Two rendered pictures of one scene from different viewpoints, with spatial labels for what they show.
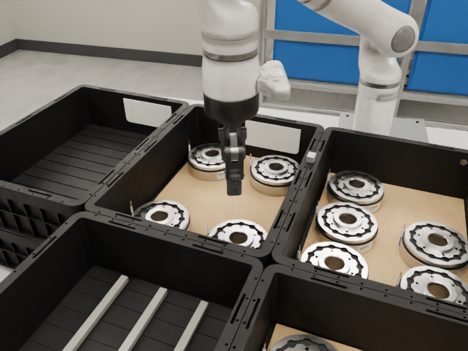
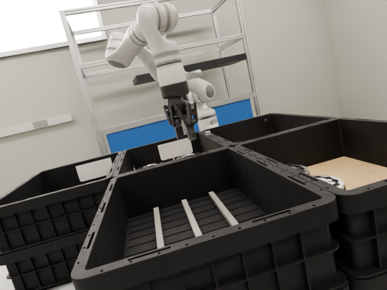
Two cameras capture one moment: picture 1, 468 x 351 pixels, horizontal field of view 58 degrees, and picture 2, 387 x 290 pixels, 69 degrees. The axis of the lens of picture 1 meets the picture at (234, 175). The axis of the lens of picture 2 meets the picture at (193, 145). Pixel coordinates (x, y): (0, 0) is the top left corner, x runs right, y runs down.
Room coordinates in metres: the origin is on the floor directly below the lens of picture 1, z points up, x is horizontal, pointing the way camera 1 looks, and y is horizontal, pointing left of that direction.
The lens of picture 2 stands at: (-0.16, 0.37, 1.08)
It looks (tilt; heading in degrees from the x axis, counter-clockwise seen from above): 10 degrees down; 331
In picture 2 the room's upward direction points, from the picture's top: 13 degrees counter-clockwise
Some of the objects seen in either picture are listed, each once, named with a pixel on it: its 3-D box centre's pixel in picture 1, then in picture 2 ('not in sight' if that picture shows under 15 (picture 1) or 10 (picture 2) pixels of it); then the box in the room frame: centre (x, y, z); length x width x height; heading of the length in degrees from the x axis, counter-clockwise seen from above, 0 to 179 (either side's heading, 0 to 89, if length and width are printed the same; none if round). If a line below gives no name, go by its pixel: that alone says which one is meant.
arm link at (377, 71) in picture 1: (384, 49); (202, 102); (0.94, -0.34, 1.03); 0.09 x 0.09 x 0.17; 14
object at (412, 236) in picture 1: (437, 243); not in sight; (0.50, -0.33, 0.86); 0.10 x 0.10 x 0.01
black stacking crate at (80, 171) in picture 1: (86, 157); (74, 193); (0.74, 0.30, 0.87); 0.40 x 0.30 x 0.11; 159
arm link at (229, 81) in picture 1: (244, 66); (176, 71); (0.53, -0.01, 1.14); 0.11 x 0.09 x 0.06; 93
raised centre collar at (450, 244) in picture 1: (437, 240); not in sight; (0.50, -0.33, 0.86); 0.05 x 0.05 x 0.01
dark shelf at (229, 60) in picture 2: not in sight; (189, 69); (2.51, -1.27, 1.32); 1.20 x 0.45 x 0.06; 75
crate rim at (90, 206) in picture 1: (220, 166); (167, 152); (0.64, 0.02, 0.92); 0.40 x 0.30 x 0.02; 159
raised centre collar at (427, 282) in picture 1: (438, 291); not in sight; (0.40, -0.29, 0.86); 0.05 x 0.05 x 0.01
